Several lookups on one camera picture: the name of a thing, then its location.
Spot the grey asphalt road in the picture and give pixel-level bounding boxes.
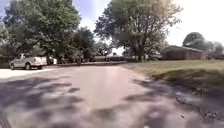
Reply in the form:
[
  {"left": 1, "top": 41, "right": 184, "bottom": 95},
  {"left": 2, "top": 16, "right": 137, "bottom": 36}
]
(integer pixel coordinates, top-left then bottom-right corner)
[{"left": 0, "top": 64, "right": 224, "bottom": 128}]

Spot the medium dark green tree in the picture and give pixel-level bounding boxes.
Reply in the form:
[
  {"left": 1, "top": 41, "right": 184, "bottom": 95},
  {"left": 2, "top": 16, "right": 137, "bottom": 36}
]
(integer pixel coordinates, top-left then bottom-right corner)
[{"left": 71, "top": 26, "right": 98, "bottom": 64}]

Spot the large broad-crowned tree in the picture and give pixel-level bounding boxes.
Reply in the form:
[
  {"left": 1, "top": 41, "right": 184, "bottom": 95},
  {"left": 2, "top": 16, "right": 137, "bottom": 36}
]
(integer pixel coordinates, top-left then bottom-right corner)
[{"left": 93, "top": 0, "right": 184, "bottom": 62}]

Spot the red brick house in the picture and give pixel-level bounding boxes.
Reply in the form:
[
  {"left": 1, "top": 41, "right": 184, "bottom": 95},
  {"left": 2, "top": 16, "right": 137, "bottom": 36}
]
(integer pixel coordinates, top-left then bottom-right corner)
[{"left": 159, "top": 45, "right": 209, "bottom": 61}]

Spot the green grass lawn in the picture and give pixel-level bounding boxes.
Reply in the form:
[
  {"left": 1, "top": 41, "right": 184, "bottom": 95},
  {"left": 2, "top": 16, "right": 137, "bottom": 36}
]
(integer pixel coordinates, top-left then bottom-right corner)
[{"left": 123, "top": 59, "right": 224, "bottom": 98}]

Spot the big leafy tree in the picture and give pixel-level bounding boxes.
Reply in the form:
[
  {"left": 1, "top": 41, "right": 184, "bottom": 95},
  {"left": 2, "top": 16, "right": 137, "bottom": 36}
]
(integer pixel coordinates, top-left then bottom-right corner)
[{"left": 0, "top": 0, "right": 82, "bottom": 64}]

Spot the white pickup truck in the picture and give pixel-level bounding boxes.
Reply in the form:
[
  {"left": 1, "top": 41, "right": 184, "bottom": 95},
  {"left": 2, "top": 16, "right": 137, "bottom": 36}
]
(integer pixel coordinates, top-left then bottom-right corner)
[{"left": 9, "top": 53, "right": 48, "bottom": 71}]

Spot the dark round tree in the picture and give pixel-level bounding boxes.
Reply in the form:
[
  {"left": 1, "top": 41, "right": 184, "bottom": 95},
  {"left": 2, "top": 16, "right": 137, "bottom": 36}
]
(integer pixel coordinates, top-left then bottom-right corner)
[{"left": 182, "top": 31, "right": 206, "bottom": 50}]

